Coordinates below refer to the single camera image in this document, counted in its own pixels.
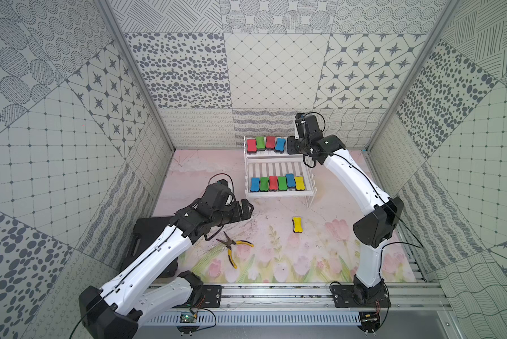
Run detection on blue eraser top shelf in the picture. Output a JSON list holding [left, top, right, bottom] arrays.
[[275, 138, 286, 153]]

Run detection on blue eraser shelf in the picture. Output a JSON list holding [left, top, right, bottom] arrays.
[[285, 173, 297, 189], [275, 138, 286, 153], [250, 177, 260, 192]]

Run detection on red eraser shelf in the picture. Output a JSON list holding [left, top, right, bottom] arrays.
[[266, 136, 276, 150], [268, 176, 278, 192], [246, 138, 258, 154]]

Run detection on green eraser top shelf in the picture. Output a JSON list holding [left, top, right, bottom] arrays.
[[256, 136, 266, 151]]

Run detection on green eraser shelf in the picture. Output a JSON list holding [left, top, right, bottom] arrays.
[[277, 176, 288, 192], [259, 177, 270, 192], [256, 136, 266, 151]]

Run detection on yellow eraser top shelf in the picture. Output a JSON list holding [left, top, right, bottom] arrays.
[[292, 217, 303, 234]]

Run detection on yellow eraser shelf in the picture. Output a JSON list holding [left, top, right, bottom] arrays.
[[292, 217, 303, 234], [294, 177, 306, 191]]

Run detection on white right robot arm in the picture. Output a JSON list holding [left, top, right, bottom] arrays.
[[292, 112, 404, 305]]

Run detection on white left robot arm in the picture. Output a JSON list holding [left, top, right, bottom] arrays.
[[79, 179, 254, 338]]

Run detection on blue eraser lower shelf right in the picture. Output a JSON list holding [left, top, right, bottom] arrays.
[[285, 173, 297, 189]]

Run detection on yellow eraser lower shelf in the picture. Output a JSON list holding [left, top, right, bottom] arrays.
[[294, 177, 306, 191]]

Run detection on white slatted two-tier shelf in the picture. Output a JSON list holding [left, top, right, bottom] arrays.
[[243, 136, 316, 207]]

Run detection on green eraser lower shelf right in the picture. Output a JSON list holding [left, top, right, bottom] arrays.
[[277, 176, 288, 192]]

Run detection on red eraser lower shelf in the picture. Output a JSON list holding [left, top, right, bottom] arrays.
[[268, 176, 278, 192]]

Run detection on blue eraser lower shelf left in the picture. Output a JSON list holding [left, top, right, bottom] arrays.
[[250, 177, 260, 192]]

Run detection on green eraser lower shelf left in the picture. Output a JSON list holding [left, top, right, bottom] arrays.
[[259, 177, 270, 192]]

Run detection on yellow handled pliers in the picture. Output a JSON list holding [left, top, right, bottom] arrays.
[[216, 231, 255, 270]]

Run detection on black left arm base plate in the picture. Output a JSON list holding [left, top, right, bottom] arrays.
[[176, 285, 223, 308]]

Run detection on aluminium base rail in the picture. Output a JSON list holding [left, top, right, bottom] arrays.
[[148, 257, 455, 335]]

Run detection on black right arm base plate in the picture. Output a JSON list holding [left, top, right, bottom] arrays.
[[329, 282, 391, 309]]

